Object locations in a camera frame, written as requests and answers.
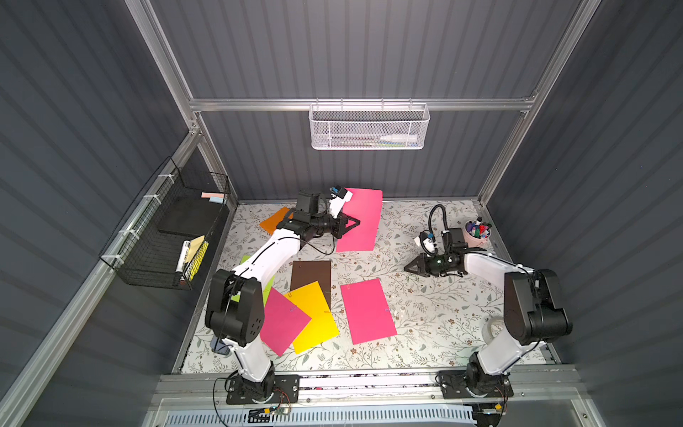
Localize magenta paper sheet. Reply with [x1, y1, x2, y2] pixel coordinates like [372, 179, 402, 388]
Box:
[336, 188, 383, 253]
[341, 279, 398, 345]
[260, 289, 311, 356]

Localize orange paper sheet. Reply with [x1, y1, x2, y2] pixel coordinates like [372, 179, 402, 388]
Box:
[260, 207, 290, 236]

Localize brown paper sheet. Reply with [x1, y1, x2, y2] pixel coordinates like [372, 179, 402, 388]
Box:
[290, 261, 332, 306]

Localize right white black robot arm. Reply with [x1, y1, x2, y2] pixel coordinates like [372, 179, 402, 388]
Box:
[404, 229, 573, 398]

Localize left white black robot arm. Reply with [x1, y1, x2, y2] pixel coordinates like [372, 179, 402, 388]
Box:
[205, 186, 360, 391]

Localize cup of coloured markers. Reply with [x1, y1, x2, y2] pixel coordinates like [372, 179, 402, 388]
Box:
[464, 217, 492, 248]

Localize yellow paper sheet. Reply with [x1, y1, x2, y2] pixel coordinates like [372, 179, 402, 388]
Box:
[285, 282, 340, 354]

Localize clear tape roll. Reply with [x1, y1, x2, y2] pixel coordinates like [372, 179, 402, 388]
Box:
[481, 316, 505, 344]

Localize white marker in basket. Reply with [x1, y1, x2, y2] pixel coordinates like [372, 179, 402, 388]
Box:
[377, 135, 420, 147]

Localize lime green paper sheet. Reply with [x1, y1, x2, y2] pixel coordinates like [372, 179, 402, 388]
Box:
[232, 255, 277, 306]

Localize pink sticky notes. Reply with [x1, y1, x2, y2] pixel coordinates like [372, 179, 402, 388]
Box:
[201, 192, 225, 204]

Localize yellow notepad in basket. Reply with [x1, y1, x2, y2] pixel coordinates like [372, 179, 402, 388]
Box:
[175, 236, 209, 286]

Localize grey blue stapler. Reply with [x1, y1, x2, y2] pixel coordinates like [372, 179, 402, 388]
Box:
[210, 336, 231, 356]

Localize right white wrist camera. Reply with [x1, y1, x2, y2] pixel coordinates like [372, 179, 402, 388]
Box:
[414, 230, 438, 256]

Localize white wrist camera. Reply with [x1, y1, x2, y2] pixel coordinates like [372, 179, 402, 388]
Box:
[328, 186, 353, 218]
[414, 230, 438, 256]

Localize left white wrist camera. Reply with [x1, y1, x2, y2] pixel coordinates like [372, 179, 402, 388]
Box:
[328, 186, 353, 218]

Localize white wire mesh basket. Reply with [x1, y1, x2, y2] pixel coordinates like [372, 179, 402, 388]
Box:
[308, 101, 430, 151]

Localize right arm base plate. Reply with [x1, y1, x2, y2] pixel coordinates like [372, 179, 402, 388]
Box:
[435, 369, 514, 400]

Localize black wire wall basket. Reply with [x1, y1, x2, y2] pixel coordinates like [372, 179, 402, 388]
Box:
[101, 160, 231, 290]

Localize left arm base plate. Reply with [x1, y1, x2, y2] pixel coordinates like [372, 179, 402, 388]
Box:
[225, 375, 301, 405]

